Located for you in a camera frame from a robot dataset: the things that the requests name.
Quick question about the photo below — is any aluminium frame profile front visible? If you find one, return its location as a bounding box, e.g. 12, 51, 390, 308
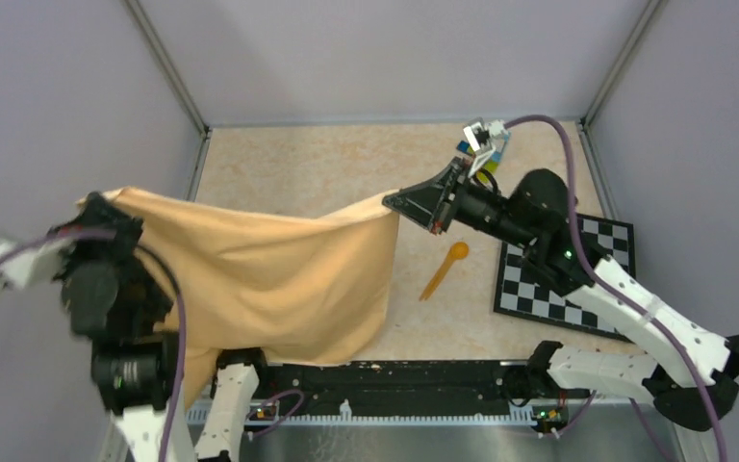
184, 395, 594, 428

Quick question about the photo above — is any purple cable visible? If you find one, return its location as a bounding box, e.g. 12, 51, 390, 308
0, 229, 189, 462
503, 115, 727, 462

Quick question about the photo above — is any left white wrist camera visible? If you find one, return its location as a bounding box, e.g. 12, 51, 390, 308
0, 236, 73, 292

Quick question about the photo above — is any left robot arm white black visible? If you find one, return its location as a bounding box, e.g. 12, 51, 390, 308
49, 192, 270, 461

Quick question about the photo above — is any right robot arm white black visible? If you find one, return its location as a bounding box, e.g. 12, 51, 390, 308
382, 158, 739, 432

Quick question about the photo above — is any orange plastic spoon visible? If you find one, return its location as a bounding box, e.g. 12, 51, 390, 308
419, 242, 470, 301

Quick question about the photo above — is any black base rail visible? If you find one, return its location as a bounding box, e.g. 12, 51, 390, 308
254, 360, 530, 418

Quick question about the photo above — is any colourful toy brick model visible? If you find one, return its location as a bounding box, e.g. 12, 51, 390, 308
455, 141, 508, 186

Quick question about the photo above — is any peach cloth napkin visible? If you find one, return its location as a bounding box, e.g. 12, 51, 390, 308
105, 187, 399, 404

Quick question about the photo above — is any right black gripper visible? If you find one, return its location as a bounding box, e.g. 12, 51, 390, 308
383, 156, 534, 249

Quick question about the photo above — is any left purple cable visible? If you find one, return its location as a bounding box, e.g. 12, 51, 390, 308
0, 229, 189, 462

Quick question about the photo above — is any black white checkerboard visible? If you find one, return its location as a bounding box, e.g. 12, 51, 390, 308
493, 214, 636, 339

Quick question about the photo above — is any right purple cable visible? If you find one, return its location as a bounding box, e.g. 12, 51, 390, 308
503, 115, 727, 462

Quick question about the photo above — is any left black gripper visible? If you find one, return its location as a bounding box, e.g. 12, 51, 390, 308
42, 188, 175, 310

